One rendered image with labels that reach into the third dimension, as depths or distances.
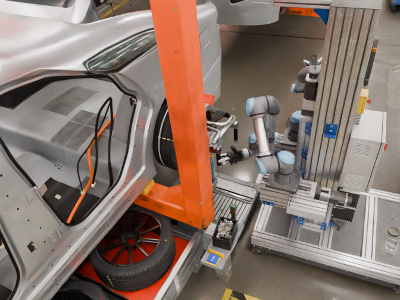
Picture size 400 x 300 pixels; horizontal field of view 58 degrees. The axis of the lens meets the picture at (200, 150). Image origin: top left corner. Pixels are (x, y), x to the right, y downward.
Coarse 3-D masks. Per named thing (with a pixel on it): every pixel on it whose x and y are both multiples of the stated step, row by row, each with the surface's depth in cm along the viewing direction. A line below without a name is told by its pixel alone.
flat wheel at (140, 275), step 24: (144, 216) 295; (120, 240) 276; (144, 240) 274; (168, 240) 270; (96, 264) 260; (120, 264) 259; (144, 264) 257; (168, 264) 273; (120, 288) 264; (144, 288) 266
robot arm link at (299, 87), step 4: (304, 68) 259; (308, 68) 256; (312, 68) 254; (300, 72) 262; (304, 72) 257; (308, 72) 255; (300, 76) 262; (304, 76) 258; (300, 80) 265; (304, 80) 261; (296, 84) 283; (300, 84) 275; (304, 84) 274; (292, 88) 296; (296, 88) 290; (300, 88) 285; (304, 88) 294; (292, 92) 299; (296, 92) 298; (300, 92) 297
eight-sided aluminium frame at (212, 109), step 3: (207, 105) 290; (207, 108) 291; (210, 108) 297; (213, 108) 303; (216, 108) 309; (210, 111) 309; (213, 111) 304; (210, 114) 315; (213, 114) 317; (213, 117) 320; (213, 126) 324; (216, 126) 321; (219, 129) 327; (210, 153) 322; (210, 156) 324
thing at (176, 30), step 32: (160, 0) 164; (192, 0) 170; (160, 32) 175; (192, 32) 178; (192, 64) 187; (192, 96) 196; (192, 128) 207; (192, 160) 226; (192, 192) 248; (192, 224) 274
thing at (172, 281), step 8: (192, 240) 282; (200, 240) 290; (192, 248) 279; (184, 256) 272; (192, 256) 283; (176, 264) 267; (184, 264) 273; (176, 272) 263; (168, 280) 258; (176, 280) 264; (160, 288) 254; (168, 288) 256; (176, 288) 268; (160, 296) 250; (168, 296) 260
